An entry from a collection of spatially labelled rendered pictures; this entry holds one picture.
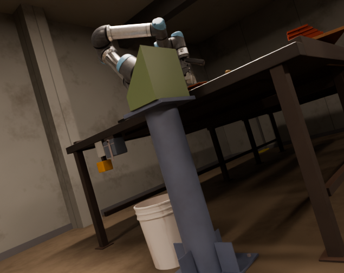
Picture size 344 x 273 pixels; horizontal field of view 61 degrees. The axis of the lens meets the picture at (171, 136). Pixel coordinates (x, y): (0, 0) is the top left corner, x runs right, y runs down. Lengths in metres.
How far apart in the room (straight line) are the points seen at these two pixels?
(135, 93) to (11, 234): 2.87
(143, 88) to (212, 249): 0.82
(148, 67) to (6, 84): 3.12
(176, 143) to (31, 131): 3.01
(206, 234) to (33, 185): 2.93
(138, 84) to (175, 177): 0.47
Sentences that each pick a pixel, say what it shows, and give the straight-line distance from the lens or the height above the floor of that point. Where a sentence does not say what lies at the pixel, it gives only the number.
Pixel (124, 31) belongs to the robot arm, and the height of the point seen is 1.39.
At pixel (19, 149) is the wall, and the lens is 4.07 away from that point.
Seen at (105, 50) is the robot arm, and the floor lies 1.35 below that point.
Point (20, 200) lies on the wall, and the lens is 3.98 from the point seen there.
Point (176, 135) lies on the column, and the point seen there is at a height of 0.69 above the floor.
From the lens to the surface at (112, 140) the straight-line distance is 2.12.
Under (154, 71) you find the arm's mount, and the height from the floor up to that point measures 1.00.
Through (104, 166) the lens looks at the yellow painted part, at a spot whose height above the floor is 0.66.
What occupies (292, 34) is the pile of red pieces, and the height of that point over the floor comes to 1.18.
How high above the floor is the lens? 0.64
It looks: 2 degrees up
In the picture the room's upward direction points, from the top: 17 degrees counter-clockwise
